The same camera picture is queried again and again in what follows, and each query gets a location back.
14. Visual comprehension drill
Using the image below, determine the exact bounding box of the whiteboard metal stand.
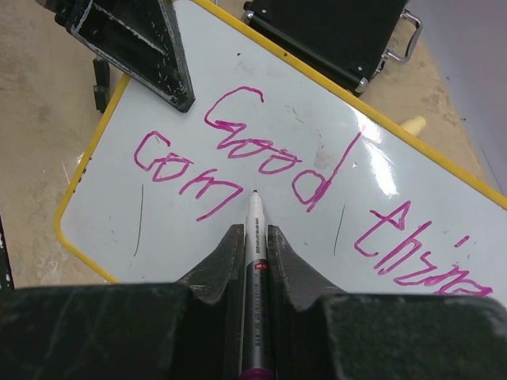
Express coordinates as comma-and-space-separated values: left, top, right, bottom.
93, 57, 110, 113

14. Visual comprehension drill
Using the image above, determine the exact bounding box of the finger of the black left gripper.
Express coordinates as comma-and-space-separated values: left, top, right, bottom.
53, 0, 195, 112

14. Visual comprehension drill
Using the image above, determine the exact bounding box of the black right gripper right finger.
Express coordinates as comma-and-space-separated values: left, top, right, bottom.
267, 226, 506, 379

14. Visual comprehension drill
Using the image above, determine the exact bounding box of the yellow framed whiteboard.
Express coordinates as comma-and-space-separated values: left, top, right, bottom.
55, 1, 506, 302

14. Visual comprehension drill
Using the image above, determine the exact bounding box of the black hard case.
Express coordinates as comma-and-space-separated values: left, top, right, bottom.
242, 0, 422, 97

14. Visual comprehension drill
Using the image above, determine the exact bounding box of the white marker pen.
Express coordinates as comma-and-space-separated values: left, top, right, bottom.
238, 191, 276, 379

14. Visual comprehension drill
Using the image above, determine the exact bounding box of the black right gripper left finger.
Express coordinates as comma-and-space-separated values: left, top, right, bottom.
1, 224, 244, 379

